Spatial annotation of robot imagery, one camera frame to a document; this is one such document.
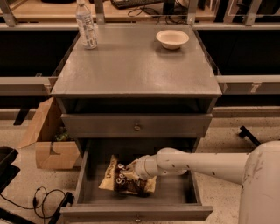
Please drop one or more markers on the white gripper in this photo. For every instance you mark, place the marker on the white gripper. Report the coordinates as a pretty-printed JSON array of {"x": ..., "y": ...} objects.
[{"x": 142, "y": 170}]

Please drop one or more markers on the brown chip bag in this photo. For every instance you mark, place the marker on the brown chip bag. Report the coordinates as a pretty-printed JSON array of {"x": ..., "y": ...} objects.
[{"x": 116, "y": 180}]

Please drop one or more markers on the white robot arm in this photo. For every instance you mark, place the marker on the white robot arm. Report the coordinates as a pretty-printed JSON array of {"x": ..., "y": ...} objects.
[{"x": 257, "y": 172}]

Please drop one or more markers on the open grey middle drawer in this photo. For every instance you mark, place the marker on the open grey middle drawer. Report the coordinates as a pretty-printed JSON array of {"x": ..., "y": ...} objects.
[{"x": 176, "y": 198}]

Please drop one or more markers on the closed grey top drawer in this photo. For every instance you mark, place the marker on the closed grey top drawer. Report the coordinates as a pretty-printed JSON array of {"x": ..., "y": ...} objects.
[{"x": 136, "y": 125}]

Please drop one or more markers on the grey drawer cabinet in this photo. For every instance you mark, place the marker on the grey drawer cabinet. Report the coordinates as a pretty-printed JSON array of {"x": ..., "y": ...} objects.
[{"x": 129, "y": 72}]

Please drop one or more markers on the brown cardboard box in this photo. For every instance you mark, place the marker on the brown cardboard box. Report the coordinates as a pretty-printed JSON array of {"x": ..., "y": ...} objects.
[{"x": 53, "y": 150}]

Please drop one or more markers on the black stand leg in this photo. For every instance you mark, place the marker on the black stand leg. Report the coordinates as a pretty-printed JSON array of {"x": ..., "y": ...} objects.
[{"x": 246, "y": 133}]

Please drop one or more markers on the white paper bowl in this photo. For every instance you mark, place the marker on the white paper bowl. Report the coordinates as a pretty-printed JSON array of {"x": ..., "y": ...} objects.
[{"x": 172, "y": 39}]

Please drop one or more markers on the clear plastic water bottle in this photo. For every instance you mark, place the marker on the clear plastic water bottle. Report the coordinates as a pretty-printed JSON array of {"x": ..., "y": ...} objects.
[{"x": 86, "y": 25}]

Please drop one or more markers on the black keyboard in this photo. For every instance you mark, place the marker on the black keyboard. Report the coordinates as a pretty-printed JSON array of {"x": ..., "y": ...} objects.
[{"x": 125, "y": 4}]

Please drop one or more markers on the wooden desk in background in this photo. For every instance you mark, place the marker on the wooden desk in background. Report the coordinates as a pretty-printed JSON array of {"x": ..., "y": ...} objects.
[{"x": 35, "y": 11}]

